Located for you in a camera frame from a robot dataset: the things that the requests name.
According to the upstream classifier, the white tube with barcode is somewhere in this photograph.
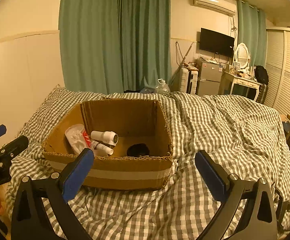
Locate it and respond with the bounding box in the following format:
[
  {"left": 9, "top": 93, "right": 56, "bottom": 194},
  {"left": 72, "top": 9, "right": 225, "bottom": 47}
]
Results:
[{"left": 91, "top": 140, "right": 114, "bottom": 157}]

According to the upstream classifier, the white translucent bottle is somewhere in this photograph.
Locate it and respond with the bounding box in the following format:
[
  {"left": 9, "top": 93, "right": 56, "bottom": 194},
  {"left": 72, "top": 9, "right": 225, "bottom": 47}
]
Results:
[{"left": 90, "top": 131, "right": 119, "bottom": 146}]

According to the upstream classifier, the black magnifying glass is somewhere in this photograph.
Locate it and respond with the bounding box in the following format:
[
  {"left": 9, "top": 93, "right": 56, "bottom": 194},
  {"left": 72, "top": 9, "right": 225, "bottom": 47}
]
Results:
[{"left": 127, "top": 143, "right": 150, "bottom": 158}]

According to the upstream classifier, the green white checkered bedspread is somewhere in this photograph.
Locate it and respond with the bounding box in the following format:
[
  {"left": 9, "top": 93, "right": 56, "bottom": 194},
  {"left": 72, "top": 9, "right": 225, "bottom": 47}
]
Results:
[{"left": 6, "top": 87, "right": 290, "bottom": 240}]

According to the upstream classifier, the brown cardboard box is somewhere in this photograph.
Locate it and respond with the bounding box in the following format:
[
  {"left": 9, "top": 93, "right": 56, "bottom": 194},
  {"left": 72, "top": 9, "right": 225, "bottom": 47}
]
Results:
[{"left": 42, "top": 99, "right": 173, "bottom": 190}]

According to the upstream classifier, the white louvered wardrobe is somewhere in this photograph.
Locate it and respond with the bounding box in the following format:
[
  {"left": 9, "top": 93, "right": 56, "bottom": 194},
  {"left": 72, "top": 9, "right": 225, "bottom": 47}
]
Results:
[{"left": 264, "top": 27, "right": 290, "bottom": 115}]

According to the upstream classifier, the white dressing table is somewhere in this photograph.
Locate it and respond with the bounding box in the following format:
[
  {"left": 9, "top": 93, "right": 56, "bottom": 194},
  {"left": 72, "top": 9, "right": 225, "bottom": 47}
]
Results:
[{"left": 218, "top": 72, "right": 261, "bottom": 101}]

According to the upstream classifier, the black backpack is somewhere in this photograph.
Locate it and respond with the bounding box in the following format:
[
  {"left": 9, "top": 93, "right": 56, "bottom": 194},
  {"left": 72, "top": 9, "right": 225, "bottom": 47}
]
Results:
[{"left": 255, "top": 66, "right": 269, "bottom": 85}]

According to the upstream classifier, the silver mini fridge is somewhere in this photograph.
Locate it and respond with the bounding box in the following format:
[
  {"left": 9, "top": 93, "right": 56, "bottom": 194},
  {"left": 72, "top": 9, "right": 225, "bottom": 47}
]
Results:
[{"left": 196, "top": 59, "right": 223, "bottom": 96}]

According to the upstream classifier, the green curtain left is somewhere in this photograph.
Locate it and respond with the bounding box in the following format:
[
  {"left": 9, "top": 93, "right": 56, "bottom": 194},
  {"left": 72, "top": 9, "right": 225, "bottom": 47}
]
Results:
[{"left": 59, "top": 0, "right": 172, "bottom": 94}]

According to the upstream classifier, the green curtain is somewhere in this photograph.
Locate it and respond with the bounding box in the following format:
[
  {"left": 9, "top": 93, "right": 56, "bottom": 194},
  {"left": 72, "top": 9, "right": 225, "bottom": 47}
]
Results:
[
  {"left": 59, "top": 0, "right": 172, "bottom": 94},
  {"left": 237, "top": 0, "right": 267, "bottom": 67}
]

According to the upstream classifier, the white suitcase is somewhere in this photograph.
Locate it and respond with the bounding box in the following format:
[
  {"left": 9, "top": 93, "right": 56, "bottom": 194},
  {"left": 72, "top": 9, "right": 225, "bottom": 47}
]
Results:
[{"left": 179, "top": 66, "right": 199, "bottom": 94}]

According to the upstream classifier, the large clear water jug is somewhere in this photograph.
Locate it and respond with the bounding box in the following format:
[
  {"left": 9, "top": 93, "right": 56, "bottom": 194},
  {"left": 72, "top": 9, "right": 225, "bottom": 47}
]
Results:
[{"left": 155, "top": 79, "right": 170, "bottom": 94}]

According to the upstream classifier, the white oval vanity mirror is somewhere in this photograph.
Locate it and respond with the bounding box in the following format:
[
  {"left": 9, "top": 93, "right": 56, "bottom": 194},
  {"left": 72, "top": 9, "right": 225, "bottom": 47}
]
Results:
[{"left": 233, "top": 42, "right": 250, "bottom": 70}]

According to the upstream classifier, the green curtain right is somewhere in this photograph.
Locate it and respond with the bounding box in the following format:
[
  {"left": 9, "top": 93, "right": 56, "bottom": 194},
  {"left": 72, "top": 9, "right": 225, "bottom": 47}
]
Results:
[{"left": 237, "top": 0, "right": 267, "bottom": 67}]

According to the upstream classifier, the white air conditioner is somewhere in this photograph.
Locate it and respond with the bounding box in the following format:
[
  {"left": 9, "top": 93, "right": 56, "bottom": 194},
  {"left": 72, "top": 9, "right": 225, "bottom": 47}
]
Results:
[{"left": 193, "top": 0, "right": 237, "bottom": 17}]

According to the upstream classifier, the black wall television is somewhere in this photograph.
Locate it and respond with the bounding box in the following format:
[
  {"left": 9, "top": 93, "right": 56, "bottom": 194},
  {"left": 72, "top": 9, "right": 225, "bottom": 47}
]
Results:
[{"left": 199, "top": 28, "right": 235, "bottom": 58}]

